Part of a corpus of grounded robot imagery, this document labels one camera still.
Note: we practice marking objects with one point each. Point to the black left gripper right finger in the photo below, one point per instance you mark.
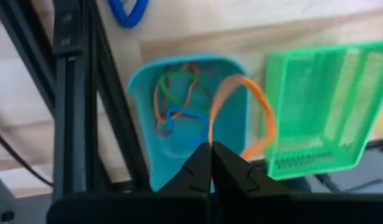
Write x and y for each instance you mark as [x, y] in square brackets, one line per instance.
[234, 177]

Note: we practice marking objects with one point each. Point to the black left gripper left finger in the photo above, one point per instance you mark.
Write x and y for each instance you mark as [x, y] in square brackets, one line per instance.
[197, 174]

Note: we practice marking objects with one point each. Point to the red rubber band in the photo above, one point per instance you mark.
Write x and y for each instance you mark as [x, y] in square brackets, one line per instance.
[163, 134]

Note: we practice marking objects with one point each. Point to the blue rubber band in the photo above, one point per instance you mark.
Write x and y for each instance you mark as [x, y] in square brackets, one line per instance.
[170, 119]

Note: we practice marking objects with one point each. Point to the large orange rubber band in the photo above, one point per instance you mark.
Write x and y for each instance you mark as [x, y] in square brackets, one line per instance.
[269, 115]

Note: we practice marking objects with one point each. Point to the coloured rubber bands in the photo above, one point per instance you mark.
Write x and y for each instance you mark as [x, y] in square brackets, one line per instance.
[155, 105]

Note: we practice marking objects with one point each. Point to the green rubber band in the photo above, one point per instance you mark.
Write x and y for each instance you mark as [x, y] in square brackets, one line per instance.
[166, 91]

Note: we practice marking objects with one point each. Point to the teal plastic bin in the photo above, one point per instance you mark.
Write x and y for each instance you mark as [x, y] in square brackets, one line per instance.
[191, 146]

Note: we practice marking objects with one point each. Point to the green plastic basket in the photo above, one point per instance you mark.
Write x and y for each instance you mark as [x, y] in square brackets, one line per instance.
[319, 109]

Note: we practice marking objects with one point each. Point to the blue coil wristband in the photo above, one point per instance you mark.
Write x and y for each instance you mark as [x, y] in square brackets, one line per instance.
[129, 22]

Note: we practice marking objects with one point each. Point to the black aluminium table frame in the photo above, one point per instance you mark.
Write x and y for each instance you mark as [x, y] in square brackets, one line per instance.
[69, 93]

